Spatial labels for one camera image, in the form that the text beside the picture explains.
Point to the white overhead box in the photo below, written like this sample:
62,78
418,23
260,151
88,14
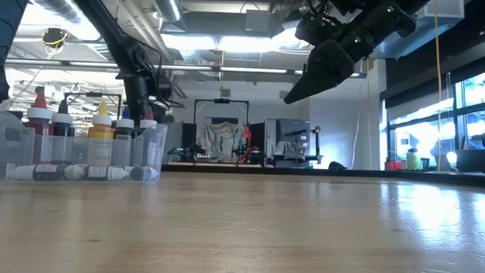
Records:
447,9

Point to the grey draped cloth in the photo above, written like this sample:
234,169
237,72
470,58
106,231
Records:
219,140

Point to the clear plastic bin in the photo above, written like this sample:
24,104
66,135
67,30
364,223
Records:
161,144

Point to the large red food coloring bottle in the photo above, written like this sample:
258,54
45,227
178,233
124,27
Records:
38,125

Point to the silver ceiling duct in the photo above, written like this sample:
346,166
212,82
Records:
60,9

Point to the long ceiling light bar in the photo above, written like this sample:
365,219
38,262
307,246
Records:
246,70

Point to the green bottle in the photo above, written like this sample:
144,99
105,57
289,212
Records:
413,161

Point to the red upright object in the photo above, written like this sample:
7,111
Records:
246,144

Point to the large window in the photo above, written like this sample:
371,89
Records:
428,136

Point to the person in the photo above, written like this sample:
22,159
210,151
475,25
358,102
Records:
9,38

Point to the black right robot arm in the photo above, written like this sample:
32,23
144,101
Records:
413,5

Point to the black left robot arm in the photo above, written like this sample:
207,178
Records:
113,38

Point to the grey cabinet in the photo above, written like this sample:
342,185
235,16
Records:
291,132

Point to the black stand frame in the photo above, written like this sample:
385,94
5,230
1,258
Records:
221,101

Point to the small dropper bottle white cap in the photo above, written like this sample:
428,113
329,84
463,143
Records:
74,172
98,173

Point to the large yellow food coloring bottle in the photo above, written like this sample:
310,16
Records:
100,132

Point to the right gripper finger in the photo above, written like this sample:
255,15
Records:
322,72

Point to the red box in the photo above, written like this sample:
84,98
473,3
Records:
392,165

